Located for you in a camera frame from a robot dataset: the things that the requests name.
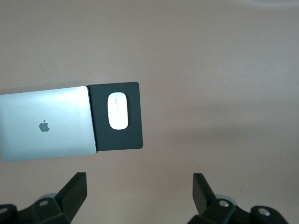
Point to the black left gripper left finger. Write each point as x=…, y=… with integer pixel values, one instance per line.
x=72, y=193

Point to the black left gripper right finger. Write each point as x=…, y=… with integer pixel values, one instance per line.
x=203, y=196

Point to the white computer mouse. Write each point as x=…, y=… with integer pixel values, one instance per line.
x=118, y=114

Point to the black mouse pad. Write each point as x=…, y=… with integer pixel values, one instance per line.
x=135, y=116

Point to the silver closed laptop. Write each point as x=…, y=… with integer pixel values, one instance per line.
x=46, y=107

